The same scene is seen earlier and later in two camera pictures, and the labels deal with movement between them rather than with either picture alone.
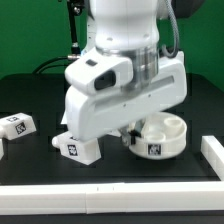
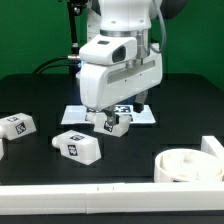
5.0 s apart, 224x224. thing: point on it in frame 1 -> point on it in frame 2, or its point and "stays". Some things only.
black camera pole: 75,7 stays
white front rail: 112,198 stays
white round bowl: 163,136 -> 183,165
